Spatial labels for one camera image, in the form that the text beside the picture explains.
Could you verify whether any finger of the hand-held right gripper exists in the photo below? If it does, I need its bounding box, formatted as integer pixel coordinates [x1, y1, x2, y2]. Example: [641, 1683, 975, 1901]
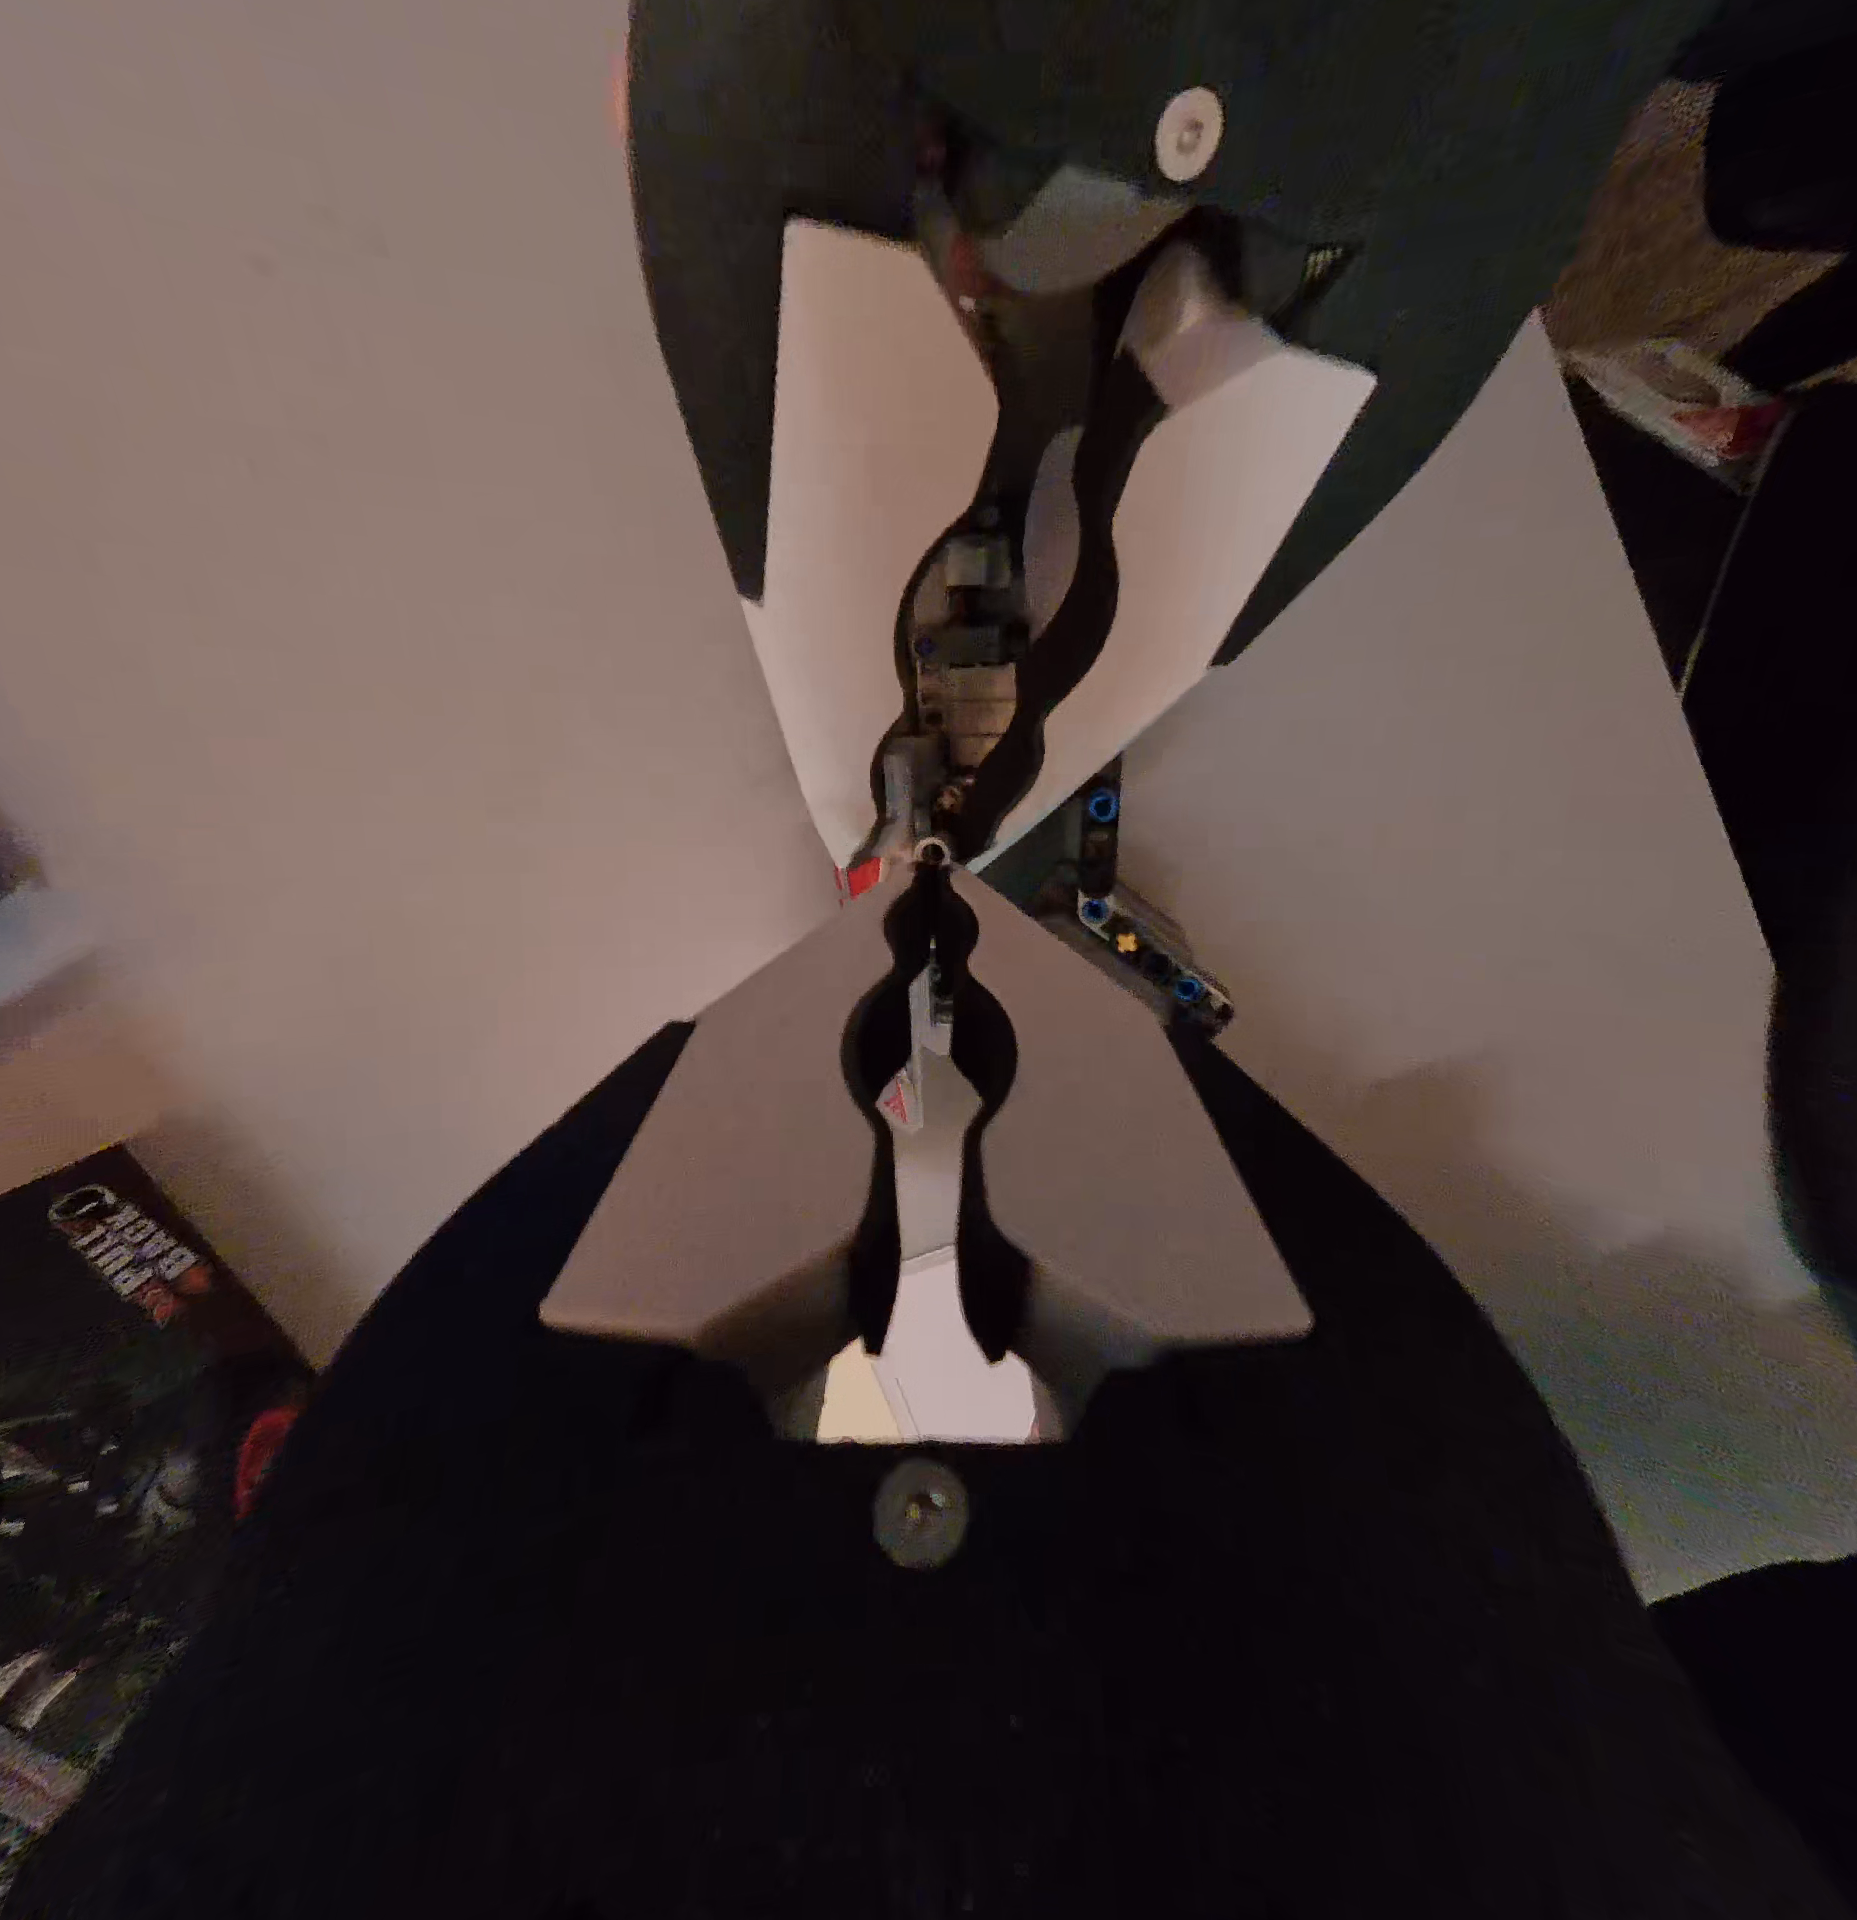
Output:
[736, 215, 1023, 906]
[946, 240, 1383, 858]

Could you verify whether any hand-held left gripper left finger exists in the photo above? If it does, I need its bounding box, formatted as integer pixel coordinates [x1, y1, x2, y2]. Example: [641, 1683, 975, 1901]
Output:
[541, 865, 930, 1435]

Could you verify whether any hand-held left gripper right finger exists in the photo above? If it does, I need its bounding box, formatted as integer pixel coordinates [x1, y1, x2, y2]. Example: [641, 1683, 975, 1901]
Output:
[929, 865, 1314, 1435]

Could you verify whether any grey toy brick assembly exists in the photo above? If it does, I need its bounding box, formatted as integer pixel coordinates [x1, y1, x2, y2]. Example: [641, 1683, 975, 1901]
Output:
[845, 509, 1039, 906]

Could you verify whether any white and red packet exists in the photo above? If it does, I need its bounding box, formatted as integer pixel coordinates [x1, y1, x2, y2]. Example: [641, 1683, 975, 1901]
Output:
[1561, 333, 1795, 498]

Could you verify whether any black rounded object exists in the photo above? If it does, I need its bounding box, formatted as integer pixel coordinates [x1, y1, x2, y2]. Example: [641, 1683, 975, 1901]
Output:
[1705, 0, 1857, 394]

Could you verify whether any black toy truck box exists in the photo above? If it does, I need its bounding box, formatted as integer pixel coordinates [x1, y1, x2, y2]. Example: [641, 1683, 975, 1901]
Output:
[0, 1141, 324, 1849]

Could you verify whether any dark grey toy brick frame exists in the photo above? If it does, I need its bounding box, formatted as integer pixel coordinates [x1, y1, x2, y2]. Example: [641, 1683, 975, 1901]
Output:
[1016, 758, 1238, 1036]

